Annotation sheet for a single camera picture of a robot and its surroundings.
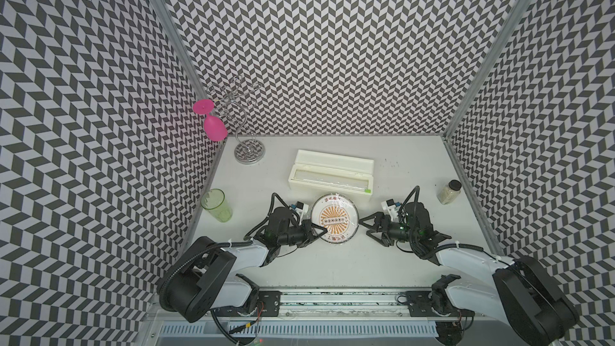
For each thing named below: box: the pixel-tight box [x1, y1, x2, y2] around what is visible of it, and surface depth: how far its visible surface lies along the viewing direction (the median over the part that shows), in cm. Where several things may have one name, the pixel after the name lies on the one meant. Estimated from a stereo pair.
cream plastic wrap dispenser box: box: [288, 148, 374, 202], surface depth 103 cm
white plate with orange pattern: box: [310, 193, 360, 245], surface depth 86 cm
